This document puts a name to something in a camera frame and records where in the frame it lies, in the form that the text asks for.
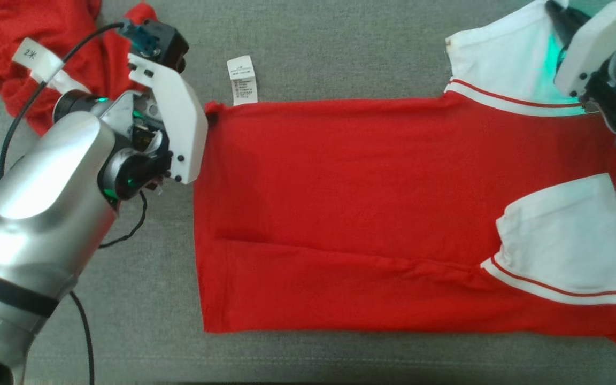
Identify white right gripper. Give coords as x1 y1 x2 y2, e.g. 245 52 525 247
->
545 0 616 100

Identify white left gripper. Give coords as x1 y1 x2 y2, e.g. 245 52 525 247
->
127 52 209 186

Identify red shirt with white sleeves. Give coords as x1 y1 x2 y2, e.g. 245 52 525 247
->
193 0 616 349

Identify white printed paper tag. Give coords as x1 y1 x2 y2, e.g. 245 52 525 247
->
11 37 90 96

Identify thin black left camera cable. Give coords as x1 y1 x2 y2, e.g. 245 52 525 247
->
0 21 127 180

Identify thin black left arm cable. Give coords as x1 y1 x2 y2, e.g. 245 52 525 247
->
67 190 148 385

